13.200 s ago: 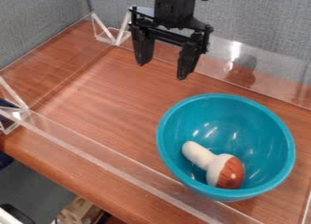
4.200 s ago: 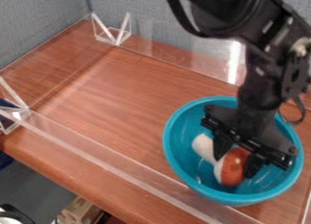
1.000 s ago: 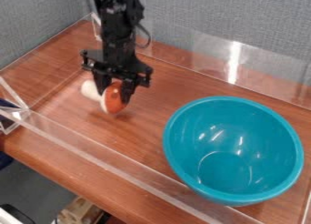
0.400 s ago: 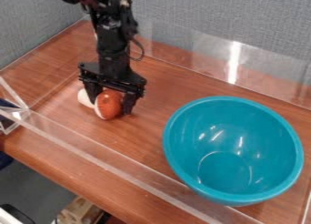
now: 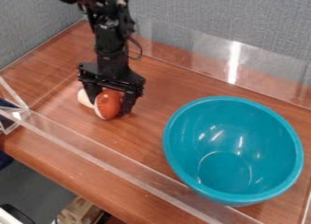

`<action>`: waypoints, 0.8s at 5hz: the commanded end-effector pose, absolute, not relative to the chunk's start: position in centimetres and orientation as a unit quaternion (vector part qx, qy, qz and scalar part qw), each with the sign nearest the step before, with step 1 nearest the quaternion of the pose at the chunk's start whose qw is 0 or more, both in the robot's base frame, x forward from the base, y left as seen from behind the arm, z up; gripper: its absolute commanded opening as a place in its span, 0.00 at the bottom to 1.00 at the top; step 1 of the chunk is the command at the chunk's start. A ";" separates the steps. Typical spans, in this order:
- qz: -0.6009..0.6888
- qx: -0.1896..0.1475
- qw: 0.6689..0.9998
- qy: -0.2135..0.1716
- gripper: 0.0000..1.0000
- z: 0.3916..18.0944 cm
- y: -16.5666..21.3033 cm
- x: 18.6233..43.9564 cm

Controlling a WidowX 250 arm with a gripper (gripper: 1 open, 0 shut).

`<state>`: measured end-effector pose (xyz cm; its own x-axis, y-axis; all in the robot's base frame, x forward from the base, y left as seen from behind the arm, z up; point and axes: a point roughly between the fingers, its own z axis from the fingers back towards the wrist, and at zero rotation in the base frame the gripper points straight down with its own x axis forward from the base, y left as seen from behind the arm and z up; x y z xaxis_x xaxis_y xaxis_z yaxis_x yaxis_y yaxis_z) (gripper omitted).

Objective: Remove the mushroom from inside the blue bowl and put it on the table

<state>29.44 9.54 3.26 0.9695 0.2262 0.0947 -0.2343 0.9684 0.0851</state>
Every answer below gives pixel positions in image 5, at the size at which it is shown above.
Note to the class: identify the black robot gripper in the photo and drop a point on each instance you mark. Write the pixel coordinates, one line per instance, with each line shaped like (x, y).
(111, 72)

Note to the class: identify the toy mushroom brown cap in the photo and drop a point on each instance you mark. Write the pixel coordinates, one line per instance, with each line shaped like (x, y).
(107, 105)

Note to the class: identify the blue plastic bowl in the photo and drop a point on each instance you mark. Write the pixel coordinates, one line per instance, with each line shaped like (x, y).
(234, 150)

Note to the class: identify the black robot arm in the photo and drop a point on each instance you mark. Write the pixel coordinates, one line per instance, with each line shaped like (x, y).
(112, 26)

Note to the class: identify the clear acrylic front barrier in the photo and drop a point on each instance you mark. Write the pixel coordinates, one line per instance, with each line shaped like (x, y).
(132, 191)

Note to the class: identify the clear acrylic barrier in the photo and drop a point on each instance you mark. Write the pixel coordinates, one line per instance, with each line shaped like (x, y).
(132, 191)
(278, 76)

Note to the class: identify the dark blue object at edge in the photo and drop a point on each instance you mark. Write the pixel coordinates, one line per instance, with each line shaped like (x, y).
(4, 136)

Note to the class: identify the clear acrylic back barrier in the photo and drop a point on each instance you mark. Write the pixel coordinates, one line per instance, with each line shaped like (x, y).
(278, 76)

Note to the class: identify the light wooden block below table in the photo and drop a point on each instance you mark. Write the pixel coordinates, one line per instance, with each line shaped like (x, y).
(81, 212)

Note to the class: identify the black white object bottom left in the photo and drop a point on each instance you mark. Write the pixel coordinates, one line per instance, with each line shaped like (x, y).
(12, 215)

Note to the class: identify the clear acrylic left bracket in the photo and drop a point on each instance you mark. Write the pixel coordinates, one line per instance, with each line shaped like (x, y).
(13, 109)

